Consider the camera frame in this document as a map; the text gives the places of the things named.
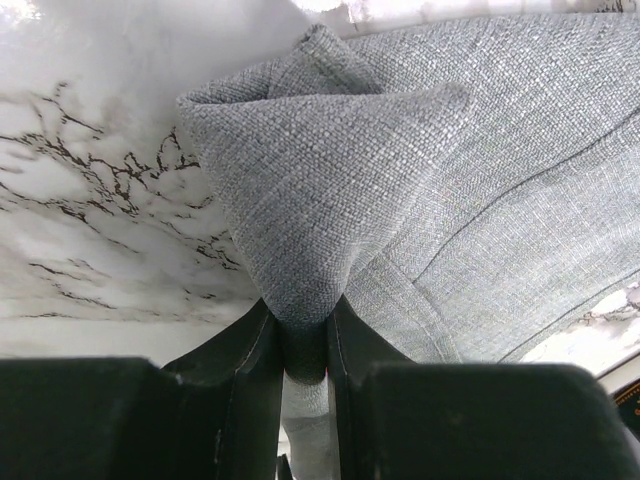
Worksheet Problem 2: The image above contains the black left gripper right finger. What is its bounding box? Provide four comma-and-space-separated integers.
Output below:
326, 297, 411, 479

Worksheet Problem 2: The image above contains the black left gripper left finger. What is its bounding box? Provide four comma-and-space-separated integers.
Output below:
162, 298, 286, 480

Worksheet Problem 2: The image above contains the grey cloth napkin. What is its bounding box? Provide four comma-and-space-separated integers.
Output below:
177, 13, 639, 479

